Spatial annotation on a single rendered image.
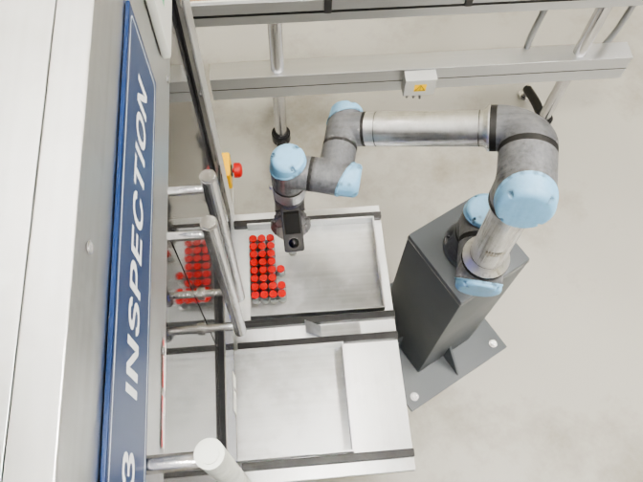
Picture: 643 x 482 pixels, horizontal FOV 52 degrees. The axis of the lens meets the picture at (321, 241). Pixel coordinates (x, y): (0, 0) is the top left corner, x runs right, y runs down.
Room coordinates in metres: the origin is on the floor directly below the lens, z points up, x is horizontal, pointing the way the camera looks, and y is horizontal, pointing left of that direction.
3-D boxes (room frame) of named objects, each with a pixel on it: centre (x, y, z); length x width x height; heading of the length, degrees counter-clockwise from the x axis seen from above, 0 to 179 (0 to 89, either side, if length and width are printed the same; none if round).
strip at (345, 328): (0.51, -0.04, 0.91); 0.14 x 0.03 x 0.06; 98
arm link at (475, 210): (0.80, -0.42, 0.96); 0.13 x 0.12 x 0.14; 173
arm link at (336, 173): (0.74, -0.02, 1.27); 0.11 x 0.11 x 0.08; 83
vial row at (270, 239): (0.66, 0.12, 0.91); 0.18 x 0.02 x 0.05; 7
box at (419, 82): (1.62, -0.34, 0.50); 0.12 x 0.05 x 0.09; 98
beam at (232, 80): (1.68, -0.35, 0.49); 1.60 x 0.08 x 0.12; 98
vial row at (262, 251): (0.66, 0.15, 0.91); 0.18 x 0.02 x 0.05; 7
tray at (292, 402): (0.32, 0.09, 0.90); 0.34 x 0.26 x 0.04; 98
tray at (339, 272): (0.67, 0.02, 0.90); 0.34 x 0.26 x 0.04; 97
